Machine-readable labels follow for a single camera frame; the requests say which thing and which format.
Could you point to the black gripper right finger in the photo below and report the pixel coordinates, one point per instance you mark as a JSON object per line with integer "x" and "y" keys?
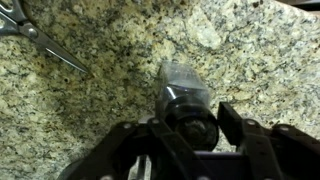
{"x": 281, "y": 152}

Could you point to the steel scissors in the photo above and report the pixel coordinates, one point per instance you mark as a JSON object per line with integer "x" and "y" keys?
{"x": 16, "y": 22}

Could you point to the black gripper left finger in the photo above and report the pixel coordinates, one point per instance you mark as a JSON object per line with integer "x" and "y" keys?
{"x": 171, "y": 156}

